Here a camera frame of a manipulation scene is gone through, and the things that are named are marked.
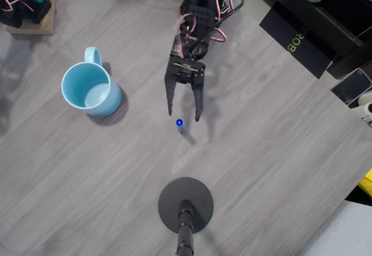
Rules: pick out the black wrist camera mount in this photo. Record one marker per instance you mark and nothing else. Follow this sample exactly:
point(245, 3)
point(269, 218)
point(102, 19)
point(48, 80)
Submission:
point(186, 64)

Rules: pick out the black box with green lettering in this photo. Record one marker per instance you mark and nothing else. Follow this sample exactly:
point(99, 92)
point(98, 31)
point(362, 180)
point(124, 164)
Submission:
point(290, 29)

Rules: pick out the light blue mug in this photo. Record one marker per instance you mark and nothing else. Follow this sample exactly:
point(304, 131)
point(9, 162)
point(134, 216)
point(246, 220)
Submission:
point(114, 99)

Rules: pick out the black leader arm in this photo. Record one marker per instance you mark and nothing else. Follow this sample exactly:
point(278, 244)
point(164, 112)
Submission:
point(11, 17)

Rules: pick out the white plastic device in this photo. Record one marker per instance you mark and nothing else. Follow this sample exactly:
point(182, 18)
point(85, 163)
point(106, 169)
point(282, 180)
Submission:
point(364, 99)

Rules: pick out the black round-base camera stand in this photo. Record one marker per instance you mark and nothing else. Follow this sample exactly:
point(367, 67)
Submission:
point(174, 197)

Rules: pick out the light grey fabric surface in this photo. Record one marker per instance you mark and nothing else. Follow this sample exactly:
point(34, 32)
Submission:
point(348, 232)

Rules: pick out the blue marker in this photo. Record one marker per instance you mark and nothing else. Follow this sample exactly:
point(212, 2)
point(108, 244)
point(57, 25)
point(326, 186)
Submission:
point(179, 122)

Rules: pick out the smartphone with dark screen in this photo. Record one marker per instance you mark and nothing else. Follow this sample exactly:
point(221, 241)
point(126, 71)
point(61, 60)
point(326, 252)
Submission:
point(351, 85)

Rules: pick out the yellow object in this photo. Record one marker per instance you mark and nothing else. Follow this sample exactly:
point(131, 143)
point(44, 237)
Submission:
point(367, 181)

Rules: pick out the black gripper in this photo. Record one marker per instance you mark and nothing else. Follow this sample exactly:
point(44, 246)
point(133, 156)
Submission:
point(183, 74)

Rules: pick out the wooden base board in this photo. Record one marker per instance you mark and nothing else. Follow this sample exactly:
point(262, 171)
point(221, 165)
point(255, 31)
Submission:
point(48, 23)

